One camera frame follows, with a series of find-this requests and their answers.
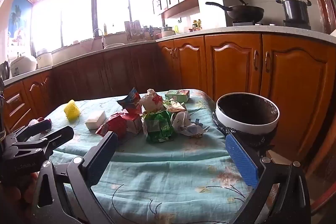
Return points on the black kettle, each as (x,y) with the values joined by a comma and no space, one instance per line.
(4,70)

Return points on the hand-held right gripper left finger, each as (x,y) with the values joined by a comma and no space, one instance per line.
(101,159)

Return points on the small green carton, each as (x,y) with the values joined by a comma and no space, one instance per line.
(178,95)

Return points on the steel stock pot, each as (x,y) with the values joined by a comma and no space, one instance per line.
(295,10)

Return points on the white electric cooker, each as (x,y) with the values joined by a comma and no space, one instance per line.
(44,58)

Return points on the blue wall poster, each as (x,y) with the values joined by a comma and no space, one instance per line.
(19,14)

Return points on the speckled white kitchen countertop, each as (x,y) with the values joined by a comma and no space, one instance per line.
(223,29)

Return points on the yellow green container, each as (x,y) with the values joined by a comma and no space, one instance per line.
(176,29)

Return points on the small electric pot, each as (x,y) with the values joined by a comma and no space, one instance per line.
(168,32)

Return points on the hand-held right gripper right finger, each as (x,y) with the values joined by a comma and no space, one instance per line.
(241,161)

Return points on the white foam fruit net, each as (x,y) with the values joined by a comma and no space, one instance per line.
(33,123)

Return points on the hanging kitchen utensils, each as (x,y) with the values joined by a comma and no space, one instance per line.
(150,32)

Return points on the small red wrapper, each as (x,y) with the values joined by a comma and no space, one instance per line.
(42,119)

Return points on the white rice cooker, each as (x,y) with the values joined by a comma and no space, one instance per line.
(22,65)

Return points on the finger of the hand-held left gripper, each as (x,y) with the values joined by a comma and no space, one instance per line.
(35,129)
(57,137)

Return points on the chrome sink faucet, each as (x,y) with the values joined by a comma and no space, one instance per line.
(101,36)

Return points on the condiment jars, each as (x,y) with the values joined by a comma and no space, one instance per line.
(196,25)

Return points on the crushed red carton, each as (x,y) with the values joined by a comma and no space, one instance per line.
(118,124)

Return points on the crumpled white paper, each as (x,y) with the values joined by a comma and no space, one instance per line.
(187,125)

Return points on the white red plastic bag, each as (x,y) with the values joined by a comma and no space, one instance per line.
(151,102)

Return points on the black wok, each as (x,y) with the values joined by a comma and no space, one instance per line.
(244,12)

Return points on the wooden base cabinets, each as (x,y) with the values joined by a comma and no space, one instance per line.
(231,64)

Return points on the green crumpled snack bag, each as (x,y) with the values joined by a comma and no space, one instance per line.
(158,128)

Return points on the blue and red snack wrapper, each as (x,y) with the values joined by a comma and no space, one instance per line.
(131,100)

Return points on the yellow bottle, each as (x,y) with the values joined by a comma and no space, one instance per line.
(105,29)

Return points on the kitchen window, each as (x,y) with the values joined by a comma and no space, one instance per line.
(76,11)

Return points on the yellow foam fruit net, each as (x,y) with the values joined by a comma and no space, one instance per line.
(71,109)

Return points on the white foam block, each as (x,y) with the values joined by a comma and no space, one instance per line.
(95,119)

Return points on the dish rack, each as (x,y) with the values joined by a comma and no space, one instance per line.
(132,29)

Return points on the light blue floral tablecloth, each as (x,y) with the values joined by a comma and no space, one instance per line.
(162,174)

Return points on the gas stove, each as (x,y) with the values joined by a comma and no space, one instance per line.
(262,24)

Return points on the white trash bin black liner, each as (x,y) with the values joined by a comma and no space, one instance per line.
(246,113)

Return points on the person's left hand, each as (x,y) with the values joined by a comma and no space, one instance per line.
(14,196)

